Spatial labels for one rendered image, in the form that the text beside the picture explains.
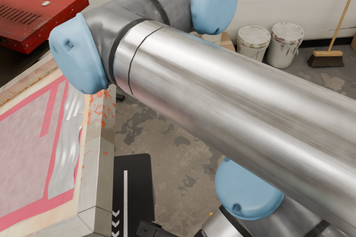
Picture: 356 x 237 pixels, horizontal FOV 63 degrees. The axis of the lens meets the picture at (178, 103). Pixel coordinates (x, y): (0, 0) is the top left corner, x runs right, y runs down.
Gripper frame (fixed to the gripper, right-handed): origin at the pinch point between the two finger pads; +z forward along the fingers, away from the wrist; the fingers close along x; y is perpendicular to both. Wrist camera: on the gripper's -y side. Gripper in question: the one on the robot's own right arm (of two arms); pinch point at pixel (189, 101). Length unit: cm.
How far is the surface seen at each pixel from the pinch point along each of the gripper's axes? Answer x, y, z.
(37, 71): -42.7, -25.4, -3.8
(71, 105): -26.9, -4.1, -6.1
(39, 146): -36.2, 2.7, -2.8
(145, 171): -29, -14, 47
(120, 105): -81, -137, 131
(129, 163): -35, -18, 46
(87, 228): -16.4, 28.4, -11.7
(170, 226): -48, -24, 141
